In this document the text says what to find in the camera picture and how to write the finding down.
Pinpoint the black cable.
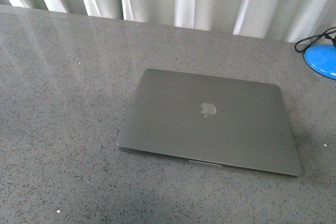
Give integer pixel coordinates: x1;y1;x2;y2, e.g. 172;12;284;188
294;26;336;53

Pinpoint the grey laptop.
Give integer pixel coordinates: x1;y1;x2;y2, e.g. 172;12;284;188
117;69;302;177

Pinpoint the blue lamp base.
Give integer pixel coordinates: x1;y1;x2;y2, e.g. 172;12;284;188
303;45;335;80

